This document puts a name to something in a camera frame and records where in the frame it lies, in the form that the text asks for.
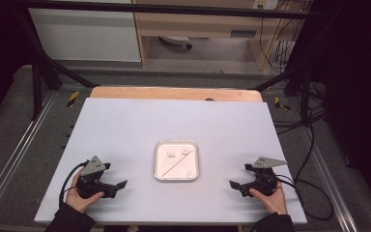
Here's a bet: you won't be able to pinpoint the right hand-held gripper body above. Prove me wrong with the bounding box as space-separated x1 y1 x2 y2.
240 157 288 198

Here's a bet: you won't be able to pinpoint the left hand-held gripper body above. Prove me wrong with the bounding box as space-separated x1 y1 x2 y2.
76 156 111 199

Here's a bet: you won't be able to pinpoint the square metal tray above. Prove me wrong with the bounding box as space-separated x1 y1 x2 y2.
153 139 200 182

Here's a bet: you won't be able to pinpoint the thin wooden stick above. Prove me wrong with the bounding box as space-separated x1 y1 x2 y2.
160 150 193 178

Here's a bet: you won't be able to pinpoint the person's left hand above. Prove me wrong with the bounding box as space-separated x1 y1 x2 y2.
65 167 105 214

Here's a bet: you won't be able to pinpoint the person's right hand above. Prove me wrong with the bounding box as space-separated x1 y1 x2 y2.
248 181 289 216

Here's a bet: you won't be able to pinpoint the yellow black tape marker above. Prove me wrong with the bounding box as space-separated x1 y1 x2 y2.
273 96 292 112
66 90 80 109

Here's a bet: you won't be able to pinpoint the wooden table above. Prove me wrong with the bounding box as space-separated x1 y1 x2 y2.
89 85 264 103

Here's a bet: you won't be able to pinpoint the white cabinet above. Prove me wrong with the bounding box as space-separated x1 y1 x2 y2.
28 7 142 63

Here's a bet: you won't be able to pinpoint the white chair base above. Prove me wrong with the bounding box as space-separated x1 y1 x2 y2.
158 35 194 50

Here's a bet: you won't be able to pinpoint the wooden desk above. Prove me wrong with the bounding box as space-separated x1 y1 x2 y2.
131 0 310 71

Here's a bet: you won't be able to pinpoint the white power strip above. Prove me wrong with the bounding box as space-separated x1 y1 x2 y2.
251 0 279 11

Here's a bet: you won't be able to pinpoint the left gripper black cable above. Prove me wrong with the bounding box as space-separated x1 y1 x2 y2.
58 160 90 208

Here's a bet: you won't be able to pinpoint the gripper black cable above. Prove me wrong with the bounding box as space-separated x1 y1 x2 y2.
58 160 90 208
273 173 335 222

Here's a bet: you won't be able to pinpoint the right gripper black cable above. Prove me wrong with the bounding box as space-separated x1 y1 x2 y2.
273 173 335 222

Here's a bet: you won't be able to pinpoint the aluminium floor rail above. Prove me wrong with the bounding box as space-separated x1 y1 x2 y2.
298 127 359 232
0 91 58 215

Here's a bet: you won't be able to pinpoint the black floor cable bundle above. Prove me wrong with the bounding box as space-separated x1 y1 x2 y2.
272 81 328 135

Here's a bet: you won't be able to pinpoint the black hanging cables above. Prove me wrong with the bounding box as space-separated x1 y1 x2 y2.
259 0 307 74

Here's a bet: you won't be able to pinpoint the black metal frame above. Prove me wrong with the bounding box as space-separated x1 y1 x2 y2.
13 0 328 122

